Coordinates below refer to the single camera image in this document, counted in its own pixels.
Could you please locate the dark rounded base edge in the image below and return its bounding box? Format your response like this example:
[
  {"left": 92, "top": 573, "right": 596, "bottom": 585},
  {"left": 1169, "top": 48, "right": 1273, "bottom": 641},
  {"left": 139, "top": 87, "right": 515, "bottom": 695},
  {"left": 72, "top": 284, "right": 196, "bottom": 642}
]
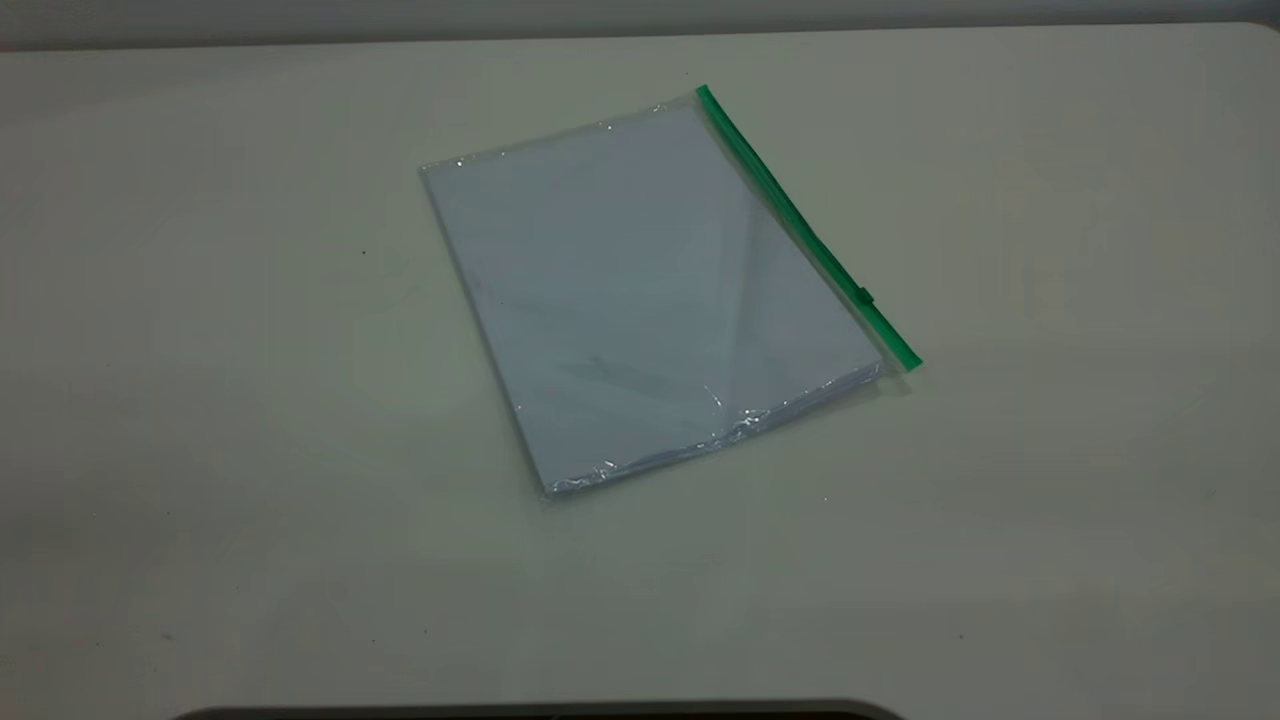
[{"left": 170, "top": 698, "right": 907, "bottom": 720}]

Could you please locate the clear plastic zip bag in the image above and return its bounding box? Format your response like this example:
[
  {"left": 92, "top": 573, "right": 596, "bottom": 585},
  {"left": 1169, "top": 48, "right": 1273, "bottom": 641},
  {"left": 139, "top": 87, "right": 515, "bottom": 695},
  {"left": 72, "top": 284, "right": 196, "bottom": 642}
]
[{"left": 417, "top": 84, "right": 923, "bottom": 500}]

